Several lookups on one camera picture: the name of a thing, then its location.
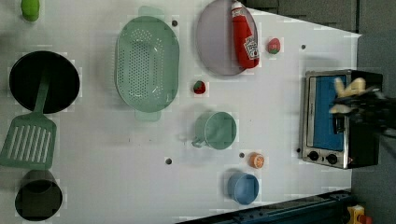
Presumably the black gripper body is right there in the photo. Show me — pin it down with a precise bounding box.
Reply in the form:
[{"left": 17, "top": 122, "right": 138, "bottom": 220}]
[{"left": 332, "top": 88, "right": 395, "bottom": 131}]

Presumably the peeled plush banana toy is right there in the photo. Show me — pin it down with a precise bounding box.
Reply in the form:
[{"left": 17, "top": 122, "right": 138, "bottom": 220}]
[{"left": 329, "top": 77, "right": 366, "bottom": 114}]

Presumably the silver black toaster oven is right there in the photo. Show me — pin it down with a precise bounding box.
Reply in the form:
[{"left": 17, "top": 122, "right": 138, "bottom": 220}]
[{"left": 302, "top": 70, "right": 383, "bottom": 169}]

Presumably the pale strawberry toy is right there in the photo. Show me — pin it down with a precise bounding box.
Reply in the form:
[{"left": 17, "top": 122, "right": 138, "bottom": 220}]
[{"left": 267, "top": 38, "right": 281, "bottom": 54}]

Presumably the orange slice toy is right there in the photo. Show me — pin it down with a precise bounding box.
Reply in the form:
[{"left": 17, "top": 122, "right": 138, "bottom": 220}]
[{"left": 248, "top": 152, "right": 265, "bottom": 169}]

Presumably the red ketchup bottle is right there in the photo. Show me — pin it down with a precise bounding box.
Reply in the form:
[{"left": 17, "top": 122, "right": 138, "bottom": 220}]
[{"left": 231, "top": 1, "right": 260, "bottom": 69}]

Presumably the blue cup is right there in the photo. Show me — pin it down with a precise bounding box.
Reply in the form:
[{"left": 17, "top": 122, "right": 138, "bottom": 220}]
[{"left": 226, "top": 172, "right": 260, "bottom": 205}]

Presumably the green mug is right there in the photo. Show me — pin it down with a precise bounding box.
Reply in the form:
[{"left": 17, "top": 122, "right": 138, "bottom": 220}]
[{"left": 191, "top": 112, "right": 237, "bottom": 150}]

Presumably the lilac round plate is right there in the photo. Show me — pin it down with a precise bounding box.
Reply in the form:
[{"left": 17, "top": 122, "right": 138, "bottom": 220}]
[{"left": 195, "top": 0, "right": 258, "bottom": 76}]

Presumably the dark red strawberry toy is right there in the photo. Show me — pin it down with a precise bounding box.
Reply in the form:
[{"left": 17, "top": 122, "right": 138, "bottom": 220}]
[{"left": 193, "top": 80, "right": 206, "bottom": 94}]

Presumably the green plastic colander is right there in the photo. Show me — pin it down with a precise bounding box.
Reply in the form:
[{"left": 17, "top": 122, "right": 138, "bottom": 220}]
[{"left": 115, "top": 6, "right": 179, "bottom": 121}]

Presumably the green slotted spatula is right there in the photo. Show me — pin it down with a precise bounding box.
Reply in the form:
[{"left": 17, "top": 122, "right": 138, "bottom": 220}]
[{"left": 0, "top": 69, "right": 57, "bottom": 170}]

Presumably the black cup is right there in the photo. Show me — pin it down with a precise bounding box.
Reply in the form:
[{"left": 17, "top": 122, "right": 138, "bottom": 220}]
[{"left": 15, "top": 170, "right": 64, "bottom": 221}]

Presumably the black round pan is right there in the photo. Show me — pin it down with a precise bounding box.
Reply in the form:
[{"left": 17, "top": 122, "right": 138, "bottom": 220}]
[{"left": 9, "top": 50, "right": 80, "bottom": 114}]

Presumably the lime green object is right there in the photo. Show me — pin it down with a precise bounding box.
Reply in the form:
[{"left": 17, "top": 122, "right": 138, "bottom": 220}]
[{"left": 21, "top": 0, "right": 40, "bottom": 21}]

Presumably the blue metal frame rail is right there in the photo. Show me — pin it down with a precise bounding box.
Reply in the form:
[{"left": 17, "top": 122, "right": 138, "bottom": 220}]
[{"left": 177, "top": 190, "right": 356, "bottom": 224}]

